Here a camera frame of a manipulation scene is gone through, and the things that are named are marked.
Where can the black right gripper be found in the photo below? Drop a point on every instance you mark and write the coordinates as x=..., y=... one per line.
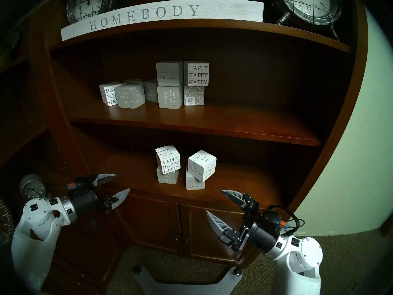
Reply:
x=264, y=228

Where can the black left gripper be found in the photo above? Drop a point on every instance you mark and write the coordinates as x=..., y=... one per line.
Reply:
x=86, y=202

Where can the white happy place print cube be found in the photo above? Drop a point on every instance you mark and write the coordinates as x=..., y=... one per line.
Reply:
x=202, y=165

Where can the white HAPPY lettered cube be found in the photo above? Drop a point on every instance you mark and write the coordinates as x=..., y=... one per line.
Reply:
x=196, y=74
x=169, y=162
x=107, y=94

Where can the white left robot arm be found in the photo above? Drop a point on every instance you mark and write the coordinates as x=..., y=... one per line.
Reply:
x=33, y=217

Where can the wooden cabinet door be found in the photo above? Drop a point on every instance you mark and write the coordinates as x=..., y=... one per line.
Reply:
x=199, y=236
x=153, y=223

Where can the grey life's a beach cube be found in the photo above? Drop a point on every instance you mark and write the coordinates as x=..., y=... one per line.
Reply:
x=195, y=184

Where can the grey always choose happy cube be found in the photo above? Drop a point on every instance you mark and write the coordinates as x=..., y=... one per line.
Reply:
x=129, y=96
x=167, y=179

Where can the black base knob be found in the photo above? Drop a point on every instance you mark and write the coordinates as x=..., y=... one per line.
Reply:
x=236, y=271
x=136, y=269

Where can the brown wooden side shelf unit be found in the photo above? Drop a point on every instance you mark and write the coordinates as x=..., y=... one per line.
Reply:
x=89, y=257

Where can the small grey alarm clock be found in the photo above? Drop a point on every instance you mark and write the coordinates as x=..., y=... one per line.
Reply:
x=30, y=186

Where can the brown wooden bookshelf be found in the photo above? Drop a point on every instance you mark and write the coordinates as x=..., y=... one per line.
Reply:
x=215, y=120

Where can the grey small lettered cube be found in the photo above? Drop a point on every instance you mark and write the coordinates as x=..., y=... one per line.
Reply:
x=151, y=90

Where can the grey happy looks good cube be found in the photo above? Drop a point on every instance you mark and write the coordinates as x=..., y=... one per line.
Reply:
x=170, y=97

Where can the plain white cube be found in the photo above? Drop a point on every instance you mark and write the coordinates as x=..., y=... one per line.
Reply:
x=132, y=81

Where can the large dark round clock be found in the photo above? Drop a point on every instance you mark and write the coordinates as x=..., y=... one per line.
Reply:
x=4, y=223

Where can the white cube with barcode sticker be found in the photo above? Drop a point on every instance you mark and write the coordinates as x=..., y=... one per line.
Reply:
x=194, y=96

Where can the grey let's escape cube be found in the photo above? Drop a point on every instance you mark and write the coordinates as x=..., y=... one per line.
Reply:
x=169, y=73

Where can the green artificial plant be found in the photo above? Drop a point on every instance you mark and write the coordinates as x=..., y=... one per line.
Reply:
x=13, y=41

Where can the white HOMEBODY wooden sign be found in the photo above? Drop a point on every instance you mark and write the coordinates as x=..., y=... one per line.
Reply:
x=153, y=13

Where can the ship wheel metal clock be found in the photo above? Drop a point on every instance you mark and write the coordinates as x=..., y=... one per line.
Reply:
x=307, y=5

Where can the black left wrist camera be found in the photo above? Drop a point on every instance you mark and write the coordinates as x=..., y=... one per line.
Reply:
x=84, y=185

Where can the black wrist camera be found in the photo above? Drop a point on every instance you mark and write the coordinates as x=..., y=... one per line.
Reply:
x=84, y=185
x=276, y=219

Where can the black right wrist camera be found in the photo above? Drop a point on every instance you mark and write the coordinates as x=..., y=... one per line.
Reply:
x=276, y=219

